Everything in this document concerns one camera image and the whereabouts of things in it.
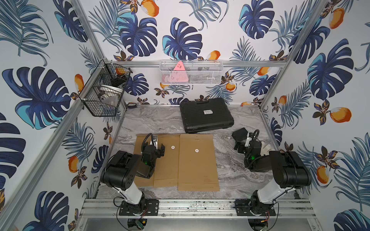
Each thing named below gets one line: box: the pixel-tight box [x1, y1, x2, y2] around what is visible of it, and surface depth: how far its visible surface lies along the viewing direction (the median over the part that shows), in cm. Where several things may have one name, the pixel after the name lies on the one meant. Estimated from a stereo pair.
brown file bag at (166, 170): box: [153, 134, 180, 188], surface depth 91 cm
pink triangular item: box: [164, 60, 189, 83], surface depth 92 cm
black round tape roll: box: [127, 102, 138, 109], surface depth 124 cm
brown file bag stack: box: [178, 133, 220, 192], surface depth 90 cm
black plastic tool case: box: [179, 97, 235, 134], surface depth 109 cm
